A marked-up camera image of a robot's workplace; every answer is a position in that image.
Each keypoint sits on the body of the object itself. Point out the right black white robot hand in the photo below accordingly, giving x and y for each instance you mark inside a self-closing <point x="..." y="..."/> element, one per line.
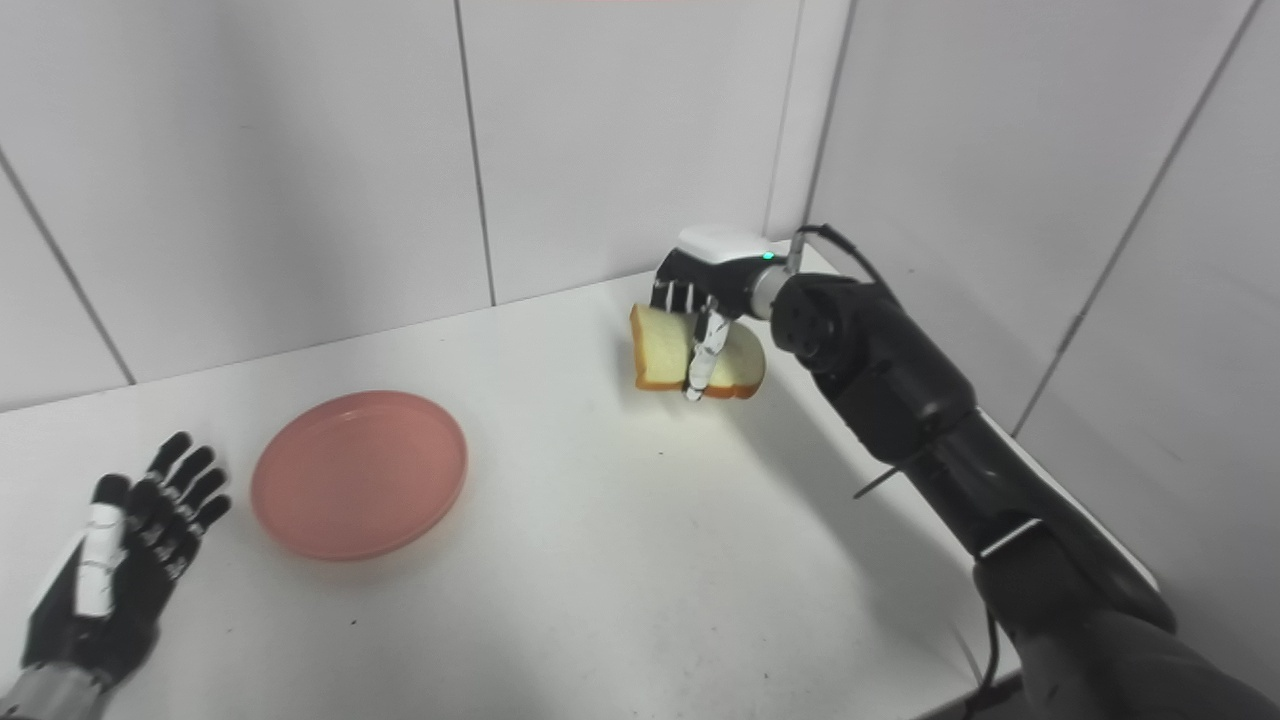
<point x="715" y="270"/>

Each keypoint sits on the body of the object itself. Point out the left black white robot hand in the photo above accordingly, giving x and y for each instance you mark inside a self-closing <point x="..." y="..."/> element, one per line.
<point x="130" y="580"/>

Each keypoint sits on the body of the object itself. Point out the slice of bread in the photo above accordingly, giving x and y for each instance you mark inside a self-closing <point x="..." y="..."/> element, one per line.
<point x="660" y="350"/>

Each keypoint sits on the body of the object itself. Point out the pink round plate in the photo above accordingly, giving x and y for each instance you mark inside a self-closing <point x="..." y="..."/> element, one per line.
<point x="360" y="475"/>

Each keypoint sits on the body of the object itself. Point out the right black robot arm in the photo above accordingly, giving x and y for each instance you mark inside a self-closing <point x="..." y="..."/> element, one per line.
<point x="890" y="370"/>

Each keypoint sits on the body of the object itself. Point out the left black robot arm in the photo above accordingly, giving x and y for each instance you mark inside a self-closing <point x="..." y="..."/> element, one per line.
<point x="45" y="695"/>

